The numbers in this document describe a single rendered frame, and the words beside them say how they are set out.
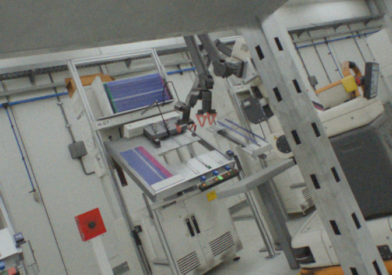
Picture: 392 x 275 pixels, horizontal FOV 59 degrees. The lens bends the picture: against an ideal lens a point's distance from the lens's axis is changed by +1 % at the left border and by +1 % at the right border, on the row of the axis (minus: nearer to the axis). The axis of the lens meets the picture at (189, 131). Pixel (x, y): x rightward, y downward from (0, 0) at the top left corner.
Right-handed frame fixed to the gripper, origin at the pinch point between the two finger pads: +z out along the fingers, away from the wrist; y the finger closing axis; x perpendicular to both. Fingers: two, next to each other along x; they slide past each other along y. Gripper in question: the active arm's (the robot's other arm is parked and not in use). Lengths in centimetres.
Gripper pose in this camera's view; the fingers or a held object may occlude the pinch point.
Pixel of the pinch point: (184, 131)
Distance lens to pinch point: 254.5
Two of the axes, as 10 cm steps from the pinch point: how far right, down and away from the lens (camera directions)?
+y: -8.1, 2.2, -5.4
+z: -1.0, 8.6, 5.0
